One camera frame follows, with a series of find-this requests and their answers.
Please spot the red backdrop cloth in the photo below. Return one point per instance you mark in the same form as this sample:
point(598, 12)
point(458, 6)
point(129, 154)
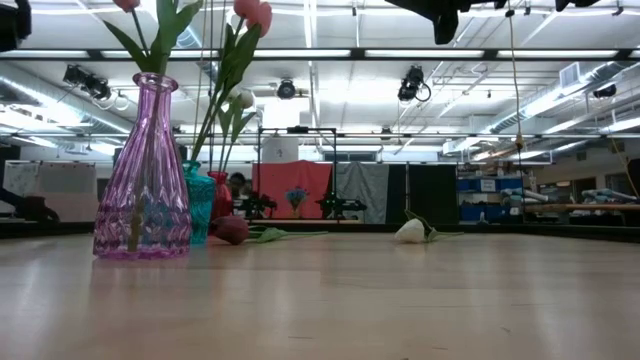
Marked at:
point(300, 175)

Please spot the black stand frame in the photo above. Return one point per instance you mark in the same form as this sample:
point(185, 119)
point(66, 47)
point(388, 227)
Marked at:
point(295, 130)

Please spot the black aluminium table frame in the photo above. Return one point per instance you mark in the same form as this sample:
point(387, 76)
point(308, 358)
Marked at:
point(500, 229)

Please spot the blue storage shelf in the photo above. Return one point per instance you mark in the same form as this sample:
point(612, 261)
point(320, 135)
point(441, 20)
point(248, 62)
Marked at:
point(472, 185)

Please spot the black ceiling fixture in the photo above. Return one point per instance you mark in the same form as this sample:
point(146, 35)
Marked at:
point(605, 90)

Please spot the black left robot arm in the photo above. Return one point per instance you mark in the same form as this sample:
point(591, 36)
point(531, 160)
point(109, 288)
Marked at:
point(12, 25)

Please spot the wooden background bench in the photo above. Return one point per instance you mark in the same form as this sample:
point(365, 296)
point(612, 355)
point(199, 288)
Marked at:
point(575, 206)

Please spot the background black robot arm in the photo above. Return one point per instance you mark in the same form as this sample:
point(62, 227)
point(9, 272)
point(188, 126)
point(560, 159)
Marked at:
point(340, 204)
point(257, 204)

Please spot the round black ceiling camera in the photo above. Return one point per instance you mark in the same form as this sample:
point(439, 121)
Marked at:
point(286, 89)

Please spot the white wall panel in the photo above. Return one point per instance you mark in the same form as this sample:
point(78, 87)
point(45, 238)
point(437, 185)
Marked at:
point(65, 190)

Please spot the black curtain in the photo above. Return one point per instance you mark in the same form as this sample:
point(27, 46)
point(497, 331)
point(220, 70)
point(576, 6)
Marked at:
point(430, 192)

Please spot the white air vent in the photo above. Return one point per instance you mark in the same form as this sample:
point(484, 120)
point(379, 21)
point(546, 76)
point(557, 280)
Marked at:
point(570, 75)

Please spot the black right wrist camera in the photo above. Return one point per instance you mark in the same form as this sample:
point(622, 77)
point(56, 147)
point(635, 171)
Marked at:
point(445, 30)

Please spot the grey backdrop cloth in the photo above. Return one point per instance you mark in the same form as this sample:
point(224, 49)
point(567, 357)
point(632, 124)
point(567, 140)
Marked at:
point(365, 185)

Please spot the person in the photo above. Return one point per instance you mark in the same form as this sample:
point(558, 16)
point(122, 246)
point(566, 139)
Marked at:
point(237, 182)

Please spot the teal glass vase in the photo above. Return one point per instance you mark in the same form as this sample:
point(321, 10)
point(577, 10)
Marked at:
point(201, 200)

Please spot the white artificial tulip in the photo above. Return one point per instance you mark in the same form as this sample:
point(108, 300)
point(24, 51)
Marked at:
point(411, 231)
point(245, 98)

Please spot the blue flower bouquet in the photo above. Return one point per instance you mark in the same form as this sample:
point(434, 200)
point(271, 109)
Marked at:
point(297, 195)

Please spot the red glass vase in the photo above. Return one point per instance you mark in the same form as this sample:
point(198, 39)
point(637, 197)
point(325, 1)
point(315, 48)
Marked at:
point(221, 200)

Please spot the purple ribbed glass vase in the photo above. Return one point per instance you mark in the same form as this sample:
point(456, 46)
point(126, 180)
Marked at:
point(145, 175)

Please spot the black track spotlights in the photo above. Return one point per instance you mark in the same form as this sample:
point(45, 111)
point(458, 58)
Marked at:
point(90, 84)

